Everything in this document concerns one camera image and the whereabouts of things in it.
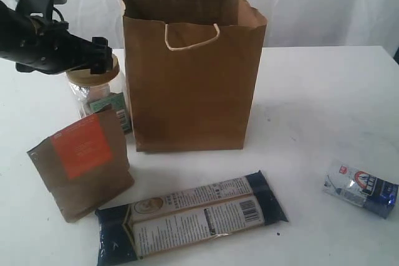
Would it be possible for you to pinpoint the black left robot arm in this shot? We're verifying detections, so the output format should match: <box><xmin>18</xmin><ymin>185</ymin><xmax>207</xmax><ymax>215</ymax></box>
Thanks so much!
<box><xmin>1</xmin><ymin>2</ymin><xmax>113</xmax><ymax>75</ymax></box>

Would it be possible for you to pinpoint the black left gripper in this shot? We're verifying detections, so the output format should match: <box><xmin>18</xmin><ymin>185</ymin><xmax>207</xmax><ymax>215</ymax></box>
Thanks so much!
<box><xmin>14</xmin><ymin>18</ymin><xmax>113</xmax><ymax>75</ymax></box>

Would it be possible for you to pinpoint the brown paper bag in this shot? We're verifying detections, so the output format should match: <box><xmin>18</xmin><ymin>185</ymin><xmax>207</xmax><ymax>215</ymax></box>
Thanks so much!
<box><xmin>122</xmin><ymin>0</ymin><xmax>267</xmax><ymax>152</ymax></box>

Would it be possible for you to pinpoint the long dark noodle package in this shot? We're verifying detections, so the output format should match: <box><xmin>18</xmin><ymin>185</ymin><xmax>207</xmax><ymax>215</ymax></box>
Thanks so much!
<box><xmin>95</xmin><ymin>171</ymin><xmax>287</xmax><ymax>265</ymax></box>

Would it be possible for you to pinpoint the clear jar gold lid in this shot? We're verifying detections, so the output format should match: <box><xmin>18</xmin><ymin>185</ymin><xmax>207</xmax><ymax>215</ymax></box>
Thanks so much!
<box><xmin>67</xmin><ymin>55</ymin><xmax>132</xmax><ymax>133</ymax></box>

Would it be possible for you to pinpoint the brown pouch orange label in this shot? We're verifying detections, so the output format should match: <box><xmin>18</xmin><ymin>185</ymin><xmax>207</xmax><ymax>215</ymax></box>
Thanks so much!
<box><xmin>27</xmin><ymin>110</ymin><xmax>134</xmax><ymax>223</ymax></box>

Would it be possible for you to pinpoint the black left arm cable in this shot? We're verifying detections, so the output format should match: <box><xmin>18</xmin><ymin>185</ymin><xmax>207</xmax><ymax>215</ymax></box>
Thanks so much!
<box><xmin>51</xmin><ymin>6</ymin><xmax>68</xmax><ymax>24</ymax></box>

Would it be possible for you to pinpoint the small blue white packet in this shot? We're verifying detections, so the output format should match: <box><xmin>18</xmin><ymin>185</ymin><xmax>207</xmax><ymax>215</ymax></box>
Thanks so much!
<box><xmin>324</xmin><ymin>161</ymin><xmax>398</xmax><ymax>219</ymax></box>

